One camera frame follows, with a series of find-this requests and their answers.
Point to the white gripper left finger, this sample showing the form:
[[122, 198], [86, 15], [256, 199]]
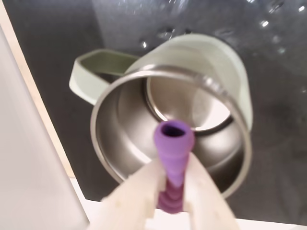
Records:
[[134, 198]]

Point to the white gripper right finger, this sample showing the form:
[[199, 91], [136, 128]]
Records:
[[206, 198]]

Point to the black table mat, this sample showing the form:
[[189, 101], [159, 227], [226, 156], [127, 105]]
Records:
[[275, 119]]

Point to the pale green steel mug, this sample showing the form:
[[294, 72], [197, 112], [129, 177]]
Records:
[[168, 107]]

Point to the purple ribbed pen grip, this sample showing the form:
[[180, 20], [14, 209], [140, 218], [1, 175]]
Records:
[[173, 155]]

